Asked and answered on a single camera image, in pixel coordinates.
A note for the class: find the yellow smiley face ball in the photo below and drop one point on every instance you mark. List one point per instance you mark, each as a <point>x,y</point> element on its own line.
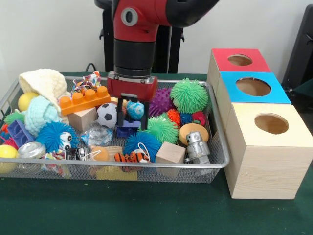
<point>27,101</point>

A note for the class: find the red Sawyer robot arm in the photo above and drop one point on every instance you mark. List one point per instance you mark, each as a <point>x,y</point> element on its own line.
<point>139,29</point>

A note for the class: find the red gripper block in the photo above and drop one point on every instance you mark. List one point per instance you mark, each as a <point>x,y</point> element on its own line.
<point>132,88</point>

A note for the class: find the cream knitted cloth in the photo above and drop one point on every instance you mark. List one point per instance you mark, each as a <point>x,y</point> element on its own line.
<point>44,83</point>

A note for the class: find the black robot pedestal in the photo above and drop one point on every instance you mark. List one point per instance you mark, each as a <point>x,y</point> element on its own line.
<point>168,49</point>

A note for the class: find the black and white soccer ball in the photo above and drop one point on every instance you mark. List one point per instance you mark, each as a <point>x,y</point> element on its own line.
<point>106,115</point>

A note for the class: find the small wooden block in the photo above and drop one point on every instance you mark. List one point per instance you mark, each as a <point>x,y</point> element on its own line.
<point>170,152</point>
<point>82,120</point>

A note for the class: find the silver toy robot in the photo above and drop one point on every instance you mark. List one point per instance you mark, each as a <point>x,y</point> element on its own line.
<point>197,147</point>

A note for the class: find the dark green table cloth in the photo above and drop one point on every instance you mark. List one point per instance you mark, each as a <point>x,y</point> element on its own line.
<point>146,210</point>

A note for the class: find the wooden box with three holes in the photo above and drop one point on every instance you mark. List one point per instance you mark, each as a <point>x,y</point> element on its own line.
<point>264,166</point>

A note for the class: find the toy hamburger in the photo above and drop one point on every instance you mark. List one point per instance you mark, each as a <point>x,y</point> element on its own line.
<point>193,131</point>

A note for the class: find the purple spiky ball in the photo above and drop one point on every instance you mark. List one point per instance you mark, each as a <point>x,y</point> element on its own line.
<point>160,102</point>

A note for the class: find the green spiky ball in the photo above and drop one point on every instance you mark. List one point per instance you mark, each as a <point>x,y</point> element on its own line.
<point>164,129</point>

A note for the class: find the plain yellow ball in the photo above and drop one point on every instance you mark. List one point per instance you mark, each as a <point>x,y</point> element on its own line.
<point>7,157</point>

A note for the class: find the clear crumpled plastic packet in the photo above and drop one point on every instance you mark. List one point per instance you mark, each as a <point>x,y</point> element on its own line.
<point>97,134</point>

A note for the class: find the purple toy block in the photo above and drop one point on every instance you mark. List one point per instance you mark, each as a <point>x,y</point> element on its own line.
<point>129,131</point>

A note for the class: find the black chair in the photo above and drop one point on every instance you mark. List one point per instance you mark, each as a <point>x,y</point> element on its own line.
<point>301,49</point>

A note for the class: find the light teal knitted cloth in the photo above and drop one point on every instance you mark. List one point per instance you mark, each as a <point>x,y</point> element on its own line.
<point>41,113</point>

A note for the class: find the orange toy building block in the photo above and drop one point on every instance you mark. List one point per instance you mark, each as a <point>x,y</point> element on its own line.
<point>83,100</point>

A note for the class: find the globe print ball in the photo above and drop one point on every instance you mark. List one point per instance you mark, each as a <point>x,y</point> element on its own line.
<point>134,110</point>

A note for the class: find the green furry ball with eyes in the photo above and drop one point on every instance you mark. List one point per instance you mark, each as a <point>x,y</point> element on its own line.
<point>189,95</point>

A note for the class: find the silver metal can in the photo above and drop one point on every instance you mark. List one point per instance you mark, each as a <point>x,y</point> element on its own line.
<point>31,150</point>

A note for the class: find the shallow clear mesh bin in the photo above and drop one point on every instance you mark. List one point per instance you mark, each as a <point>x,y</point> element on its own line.
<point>217,164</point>

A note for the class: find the blue spiky ball with eyes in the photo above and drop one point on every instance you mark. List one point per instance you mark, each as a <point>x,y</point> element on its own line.
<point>54,136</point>

